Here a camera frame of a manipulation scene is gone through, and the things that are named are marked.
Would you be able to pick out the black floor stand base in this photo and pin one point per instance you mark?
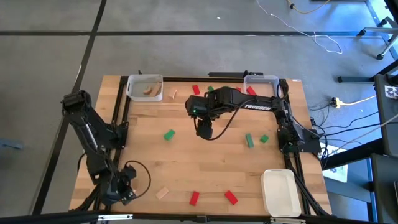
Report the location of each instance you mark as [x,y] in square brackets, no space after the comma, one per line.
[354,79]

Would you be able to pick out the black cart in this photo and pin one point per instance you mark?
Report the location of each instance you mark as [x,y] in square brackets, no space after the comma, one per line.
[385,124]

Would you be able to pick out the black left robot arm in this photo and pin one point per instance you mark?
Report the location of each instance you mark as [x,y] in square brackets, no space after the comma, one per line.
[90,133]

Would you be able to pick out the grey stand with casters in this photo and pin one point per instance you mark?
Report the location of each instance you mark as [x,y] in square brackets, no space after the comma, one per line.
[376,29]

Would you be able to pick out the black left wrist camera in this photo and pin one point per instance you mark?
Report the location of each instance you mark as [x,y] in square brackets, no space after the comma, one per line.
[130,172]

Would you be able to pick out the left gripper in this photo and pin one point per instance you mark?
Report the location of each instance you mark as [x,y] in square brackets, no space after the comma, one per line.
[115,191]

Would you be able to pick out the black front beam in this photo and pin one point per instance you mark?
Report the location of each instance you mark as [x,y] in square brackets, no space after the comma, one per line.
[62,216]

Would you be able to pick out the green wooden wedge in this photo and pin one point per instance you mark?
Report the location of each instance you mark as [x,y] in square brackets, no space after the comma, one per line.
[169,134]

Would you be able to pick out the black and white fiducial tag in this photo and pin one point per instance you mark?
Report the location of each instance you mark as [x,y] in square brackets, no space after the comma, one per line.
[391,91]

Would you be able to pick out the black bar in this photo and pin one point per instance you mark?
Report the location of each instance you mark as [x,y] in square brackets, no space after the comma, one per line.
[233,74]

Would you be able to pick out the natural wooden arch block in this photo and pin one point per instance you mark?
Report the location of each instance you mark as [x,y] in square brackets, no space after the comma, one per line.
[173,93]

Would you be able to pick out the white printed paper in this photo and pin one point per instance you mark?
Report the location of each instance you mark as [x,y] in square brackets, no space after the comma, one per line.
[337,169]

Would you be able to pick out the black metal table frame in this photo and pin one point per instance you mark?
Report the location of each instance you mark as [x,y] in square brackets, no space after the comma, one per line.
[186,79]

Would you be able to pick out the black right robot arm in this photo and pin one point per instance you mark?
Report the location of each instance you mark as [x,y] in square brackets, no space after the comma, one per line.
[258,105]

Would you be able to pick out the clear plastic bin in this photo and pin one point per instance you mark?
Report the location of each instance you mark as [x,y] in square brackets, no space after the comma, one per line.
[261,81]

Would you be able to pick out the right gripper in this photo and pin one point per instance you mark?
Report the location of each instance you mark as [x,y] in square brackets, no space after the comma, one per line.
[204,129]

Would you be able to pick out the long red wooden block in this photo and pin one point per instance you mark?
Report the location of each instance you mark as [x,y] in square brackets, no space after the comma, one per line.
[194,198]
[231,197]

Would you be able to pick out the green wooden cube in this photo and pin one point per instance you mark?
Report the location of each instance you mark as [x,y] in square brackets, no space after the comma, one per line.
[264,138]

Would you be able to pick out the long green wooden block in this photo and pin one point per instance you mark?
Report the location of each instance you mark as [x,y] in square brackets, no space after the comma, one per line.
[249,140]

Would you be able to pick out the grey floor object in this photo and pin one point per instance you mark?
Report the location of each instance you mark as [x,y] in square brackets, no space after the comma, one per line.
[11,143]

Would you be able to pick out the yellow power plug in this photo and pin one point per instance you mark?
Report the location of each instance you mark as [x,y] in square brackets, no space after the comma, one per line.
[335,102]

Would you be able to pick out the long natural wooden block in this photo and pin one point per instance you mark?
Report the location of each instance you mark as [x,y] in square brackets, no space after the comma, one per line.
[157,89]

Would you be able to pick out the white plastic bin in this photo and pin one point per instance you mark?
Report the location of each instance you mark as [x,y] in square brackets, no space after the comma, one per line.
[135,91]
[280,193]

